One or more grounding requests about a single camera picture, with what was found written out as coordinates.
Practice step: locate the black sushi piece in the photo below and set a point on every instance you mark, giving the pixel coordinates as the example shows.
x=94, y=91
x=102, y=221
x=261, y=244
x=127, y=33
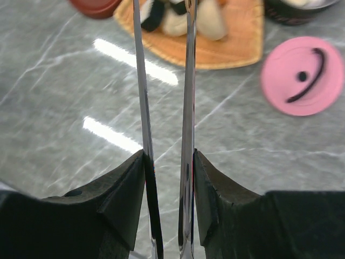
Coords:
x=151, y=14

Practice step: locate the metal tongs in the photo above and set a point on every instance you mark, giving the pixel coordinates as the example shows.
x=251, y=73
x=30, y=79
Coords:
x=186, y=205

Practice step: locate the brown round lid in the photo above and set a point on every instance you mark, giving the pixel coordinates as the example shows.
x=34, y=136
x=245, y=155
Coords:
x=96, y=9

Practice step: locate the beige bun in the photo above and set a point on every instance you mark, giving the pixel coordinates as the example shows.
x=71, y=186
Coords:
x=210, y=21
x=174, y=25

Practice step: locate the pink round lid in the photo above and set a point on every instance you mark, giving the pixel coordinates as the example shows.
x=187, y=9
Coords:
x=303, y=76

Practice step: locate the black steel lunch bowl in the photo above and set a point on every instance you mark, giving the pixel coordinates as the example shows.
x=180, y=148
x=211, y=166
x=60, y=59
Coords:
x=293, y=13

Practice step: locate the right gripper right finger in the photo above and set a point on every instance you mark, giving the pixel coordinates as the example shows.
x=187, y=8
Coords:
x=234, y=222

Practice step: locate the orange fried food piece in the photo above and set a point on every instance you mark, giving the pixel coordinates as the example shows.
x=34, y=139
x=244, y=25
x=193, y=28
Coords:
x=222, y=2

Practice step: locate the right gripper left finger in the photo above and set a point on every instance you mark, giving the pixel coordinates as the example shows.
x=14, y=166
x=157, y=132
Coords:
x=97, y=220

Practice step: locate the orange wicker triangular tray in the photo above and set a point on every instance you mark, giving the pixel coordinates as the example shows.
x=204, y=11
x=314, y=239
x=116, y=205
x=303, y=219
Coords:
x=242, y=46

